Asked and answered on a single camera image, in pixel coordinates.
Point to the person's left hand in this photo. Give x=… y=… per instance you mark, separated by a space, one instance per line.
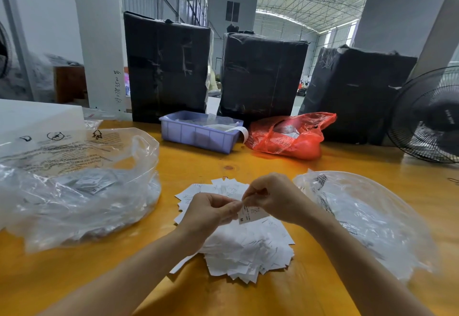
x=200 y=215

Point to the person's right hand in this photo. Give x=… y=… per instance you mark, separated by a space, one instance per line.
x=283 y=197

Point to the person's left thumb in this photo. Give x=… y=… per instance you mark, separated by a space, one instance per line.
x=232 y=211

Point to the person's right thumb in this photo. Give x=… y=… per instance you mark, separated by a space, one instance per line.
x=259 y=200

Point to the white paper label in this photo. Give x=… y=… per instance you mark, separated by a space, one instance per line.
x=252 y=214

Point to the person's left forearm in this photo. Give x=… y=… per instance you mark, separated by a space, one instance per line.
x=125 y=272

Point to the person's right forearm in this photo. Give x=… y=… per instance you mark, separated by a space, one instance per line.
x=358 y=272

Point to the pile of white paper tags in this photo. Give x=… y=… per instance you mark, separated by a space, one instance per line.
x=247 y=251

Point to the red plastic bag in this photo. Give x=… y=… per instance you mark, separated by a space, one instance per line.
x=287 y=140

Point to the white label strip roll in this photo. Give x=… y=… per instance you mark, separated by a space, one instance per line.
x=233 y=130

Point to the blue plastic bin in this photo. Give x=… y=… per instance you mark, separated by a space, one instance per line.
x=195 y=136

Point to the crumpled clear plastic bag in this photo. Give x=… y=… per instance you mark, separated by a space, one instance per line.
x=365 y=215

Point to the medium black wrapped package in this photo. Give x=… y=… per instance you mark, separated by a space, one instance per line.
x=261 y=75

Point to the wide black wrapped package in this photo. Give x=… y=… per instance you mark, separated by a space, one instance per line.
x=358 y=90

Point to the tall black wrapped package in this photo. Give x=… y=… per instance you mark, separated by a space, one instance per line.
x=168 y=68

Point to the large printed clear plastic bag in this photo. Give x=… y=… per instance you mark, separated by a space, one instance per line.
x=71 y=190

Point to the black standing fan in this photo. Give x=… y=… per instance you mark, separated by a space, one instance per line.
x=430 y=115

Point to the brown wooden cabinet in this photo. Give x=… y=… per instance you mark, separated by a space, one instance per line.
x=71 y=84

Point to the white foam box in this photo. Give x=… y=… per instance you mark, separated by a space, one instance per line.
x=39 y=126

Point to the white square pillar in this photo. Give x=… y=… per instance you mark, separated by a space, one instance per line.
x=100 y=40

